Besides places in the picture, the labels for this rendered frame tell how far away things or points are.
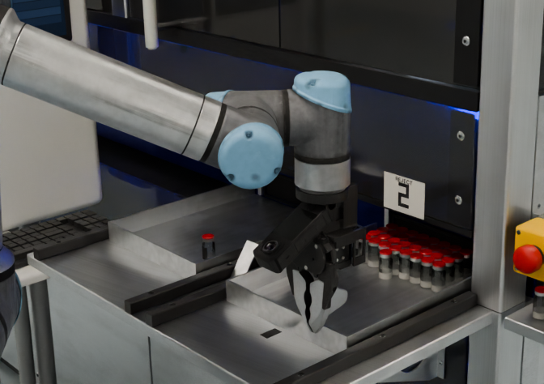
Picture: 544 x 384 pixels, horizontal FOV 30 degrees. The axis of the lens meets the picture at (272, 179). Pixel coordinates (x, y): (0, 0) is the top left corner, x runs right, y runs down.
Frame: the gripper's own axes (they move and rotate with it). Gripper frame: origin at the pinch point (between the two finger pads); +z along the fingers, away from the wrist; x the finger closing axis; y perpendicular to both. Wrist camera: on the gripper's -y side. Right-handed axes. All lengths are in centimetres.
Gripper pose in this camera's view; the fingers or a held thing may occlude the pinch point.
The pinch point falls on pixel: (310, 325)
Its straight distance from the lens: 143.6
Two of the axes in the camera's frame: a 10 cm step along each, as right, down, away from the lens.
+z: 0.1, 9.5, 3.2
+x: -6.6, -2.3, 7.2
